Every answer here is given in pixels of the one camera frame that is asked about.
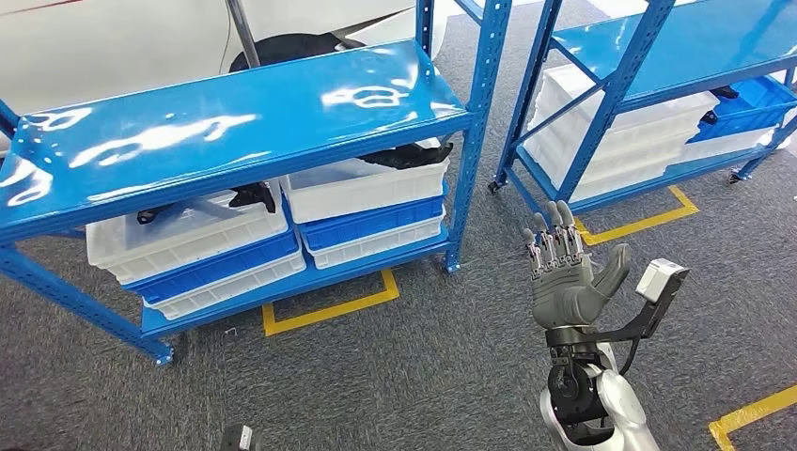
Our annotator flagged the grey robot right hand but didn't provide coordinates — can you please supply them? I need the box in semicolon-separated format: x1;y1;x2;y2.
522;200;633;330

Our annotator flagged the black plastic car part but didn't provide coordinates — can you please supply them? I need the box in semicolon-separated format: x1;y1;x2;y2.
698;85;742;126
357;141;455;171
135;181;277;226

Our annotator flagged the blue metal shelf rack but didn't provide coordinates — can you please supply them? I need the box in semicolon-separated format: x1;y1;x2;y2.
487;0;797;220
0;0;516;367

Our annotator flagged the dark device with pale face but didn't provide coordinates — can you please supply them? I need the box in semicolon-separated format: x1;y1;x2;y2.
219;424;258;451

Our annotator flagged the chrome stanchion pole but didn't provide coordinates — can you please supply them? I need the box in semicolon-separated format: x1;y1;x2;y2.
225;0;263;70

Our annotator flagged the white car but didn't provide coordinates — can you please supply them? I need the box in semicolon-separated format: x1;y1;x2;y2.
0;0;451;157

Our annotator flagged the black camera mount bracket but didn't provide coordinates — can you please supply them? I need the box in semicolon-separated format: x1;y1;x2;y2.
545;267;691;350

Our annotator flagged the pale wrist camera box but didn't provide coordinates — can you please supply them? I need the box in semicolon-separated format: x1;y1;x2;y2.
635;257;690;305

